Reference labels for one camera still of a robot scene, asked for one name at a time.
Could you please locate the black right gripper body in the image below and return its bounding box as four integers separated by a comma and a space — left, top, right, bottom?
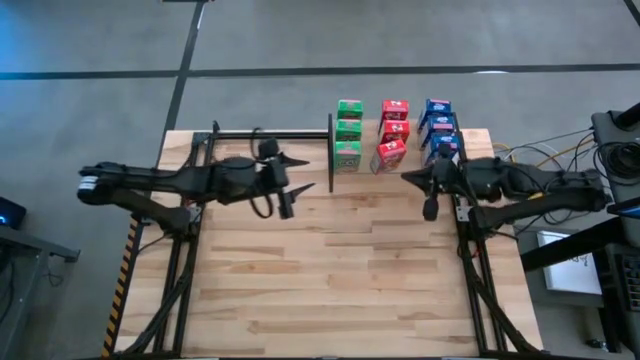
422, 143, 474, 223

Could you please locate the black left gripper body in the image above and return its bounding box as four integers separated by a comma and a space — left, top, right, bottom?
252, 138, 296, 220

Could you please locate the white sheet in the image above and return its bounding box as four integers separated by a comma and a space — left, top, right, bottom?
536, 230, 605, 296

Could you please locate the black operator desk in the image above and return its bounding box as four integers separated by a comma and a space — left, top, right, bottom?
591, 102, 640, 351

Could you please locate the computer monitor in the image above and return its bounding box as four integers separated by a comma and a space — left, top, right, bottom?
606, 196, 640, 221

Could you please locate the yellow black hazard tape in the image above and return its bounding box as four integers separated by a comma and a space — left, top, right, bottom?
101, 221, 141, 359

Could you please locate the black computer keyboard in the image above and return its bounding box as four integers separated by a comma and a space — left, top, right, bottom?
618, 252, 640, 314

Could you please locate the grey metal table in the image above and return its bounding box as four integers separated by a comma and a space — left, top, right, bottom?
0, 224, 81, 359

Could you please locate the black device with blue light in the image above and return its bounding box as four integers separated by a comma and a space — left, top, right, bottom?
0, 195, 28, 230

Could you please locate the black aluminium rig frame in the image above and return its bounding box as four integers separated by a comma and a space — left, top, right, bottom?
113, 119, 544, 359

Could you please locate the coiled black cable bundle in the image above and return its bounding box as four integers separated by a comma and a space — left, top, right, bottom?
593, 141, 640, 182

